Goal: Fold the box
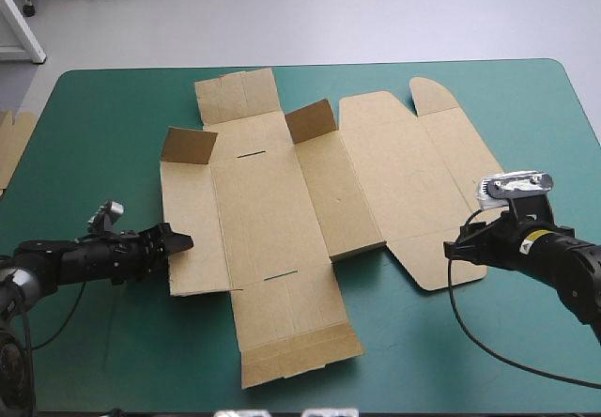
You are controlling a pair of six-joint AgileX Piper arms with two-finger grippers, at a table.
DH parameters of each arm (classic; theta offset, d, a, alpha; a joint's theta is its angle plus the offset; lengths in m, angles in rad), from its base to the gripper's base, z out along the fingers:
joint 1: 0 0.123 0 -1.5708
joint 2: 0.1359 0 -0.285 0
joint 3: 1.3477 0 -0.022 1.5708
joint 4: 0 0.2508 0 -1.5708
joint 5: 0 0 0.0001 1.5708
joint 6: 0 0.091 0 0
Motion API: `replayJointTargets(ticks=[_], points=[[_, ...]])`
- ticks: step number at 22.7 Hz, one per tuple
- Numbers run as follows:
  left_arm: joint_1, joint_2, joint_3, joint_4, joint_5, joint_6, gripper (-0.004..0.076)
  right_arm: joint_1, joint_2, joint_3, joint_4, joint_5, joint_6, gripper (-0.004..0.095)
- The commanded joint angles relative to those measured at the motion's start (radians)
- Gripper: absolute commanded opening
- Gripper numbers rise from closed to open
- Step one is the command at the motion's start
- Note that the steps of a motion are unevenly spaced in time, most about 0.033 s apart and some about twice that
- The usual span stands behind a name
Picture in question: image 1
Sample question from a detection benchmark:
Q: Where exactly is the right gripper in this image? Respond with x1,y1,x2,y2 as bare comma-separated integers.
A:
443,194,556,270

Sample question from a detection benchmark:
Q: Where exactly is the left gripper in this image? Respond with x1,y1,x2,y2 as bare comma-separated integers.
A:
136,223,195,281

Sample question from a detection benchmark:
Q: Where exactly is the brown cardboard box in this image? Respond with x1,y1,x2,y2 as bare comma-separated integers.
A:
159,67,506,391

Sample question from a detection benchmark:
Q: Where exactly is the brown cardboard sheet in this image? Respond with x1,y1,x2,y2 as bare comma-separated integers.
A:
0,110,39,198

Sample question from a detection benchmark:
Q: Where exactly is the black cable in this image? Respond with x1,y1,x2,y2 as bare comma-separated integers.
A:
26,281,88,350
446,208,601,389

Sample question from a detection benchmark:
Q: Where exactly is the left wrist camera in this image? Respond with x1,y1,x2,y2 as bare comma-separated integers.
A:
86,200,125,233

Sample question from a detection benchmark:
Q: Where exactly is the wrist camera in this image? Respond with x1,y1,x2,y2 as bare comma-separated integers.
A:
475,168,555,210
86,200,125,233

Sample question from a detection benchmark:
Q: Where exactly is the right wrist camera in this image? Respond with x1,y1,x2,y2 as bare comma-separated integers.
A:
475,168,555,210

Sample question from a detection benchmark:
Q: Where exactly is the white desk frame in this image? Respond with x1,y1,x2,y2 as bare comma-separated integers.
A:
0,0,48,66

